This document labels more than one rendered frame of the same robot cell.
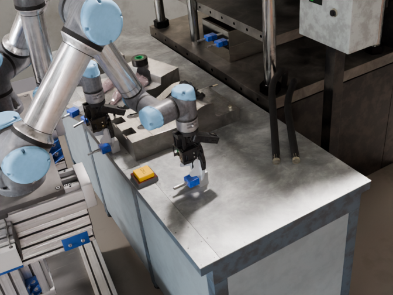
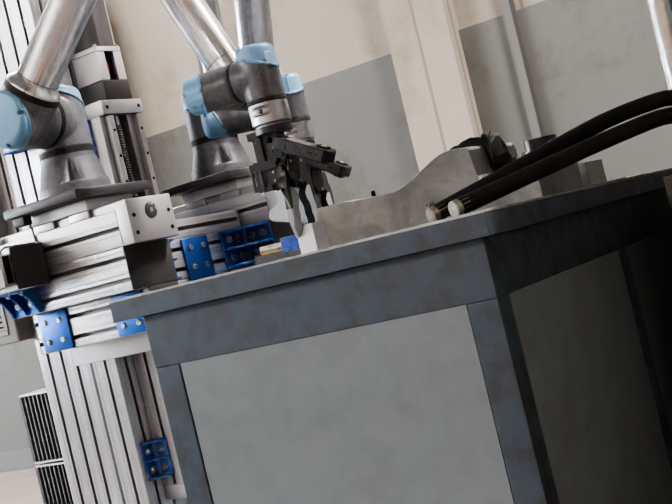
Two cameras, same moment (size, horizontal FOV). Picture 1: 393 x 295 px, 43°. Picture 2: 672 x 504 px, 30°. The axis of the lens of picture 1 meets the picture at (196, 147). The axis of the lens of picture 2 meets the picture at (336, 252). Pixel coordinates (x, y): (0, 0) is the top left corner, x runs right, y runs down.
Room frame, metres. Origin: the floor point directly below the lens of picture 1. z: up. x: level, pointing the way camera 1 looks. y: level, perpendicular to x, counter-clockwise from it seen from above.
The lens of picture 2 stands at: (0.14, -1.93, 0.79)
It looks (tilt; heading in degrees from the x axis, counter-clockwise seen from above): 0 degrees down; 55
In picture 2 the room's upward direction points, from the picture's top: 14 degrees counter-clockwise
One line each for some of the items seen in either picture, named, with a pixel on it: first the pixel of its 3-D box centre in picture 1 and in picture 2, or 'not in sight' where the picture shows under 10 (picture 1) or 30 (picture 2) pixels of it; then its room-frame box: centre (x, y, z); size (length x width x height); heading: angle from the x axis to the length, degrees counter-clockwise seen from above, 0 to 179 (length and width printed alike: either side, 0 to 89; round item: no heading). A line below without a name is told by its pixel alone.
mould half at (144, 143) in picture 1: (173, 113); (444, 188); (1.83, 0.08, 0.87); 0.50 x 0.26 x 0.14; 116
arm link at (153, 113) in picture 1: (155, 112); (218, 90); (1.38, 0.12, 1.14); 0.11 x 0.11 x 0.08; 33
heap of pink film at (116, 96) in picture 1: (122, 83); not in sight; (2.11, 0.31, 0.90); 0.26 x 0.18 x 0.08; 133
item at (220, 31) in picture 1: (252, 28); not in sight; (2.68, -0.40, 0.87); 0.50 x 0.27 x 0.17; 116
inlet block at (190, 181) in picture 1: (189, 181); (291, 243); (1.41, 0.04, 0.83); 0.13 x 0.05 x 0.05; 118
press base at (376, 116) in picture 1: (260, 99); not in sight; (2.75, -0.44, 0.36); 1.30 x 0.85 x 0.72; 26
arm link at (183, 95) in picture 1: (183, 102); (258, 75); (1.41, 0.02, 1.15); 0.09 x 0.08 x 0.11; 123
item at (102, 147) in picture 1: (102, 148); not in sight; (1.69, 0.38, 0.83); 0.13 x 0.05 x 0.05; 119
